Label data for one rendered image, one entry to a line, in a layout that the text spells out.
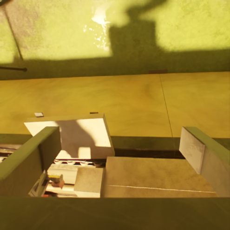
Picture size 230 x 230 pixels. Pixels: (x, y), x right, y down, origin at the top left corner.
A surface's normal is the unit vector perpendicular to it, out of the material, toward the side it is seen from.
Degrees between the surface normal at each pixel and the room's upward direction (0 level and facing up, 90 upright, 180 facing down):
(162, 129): 90
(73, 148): 0
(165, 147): 90
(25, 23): 0
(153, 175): 80
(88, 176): 71
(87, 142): 0
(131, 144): 90
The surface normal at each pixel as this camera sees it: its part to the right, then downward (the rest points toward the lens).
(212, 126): -0.11, -0.77
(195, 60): -0.12, 0.63
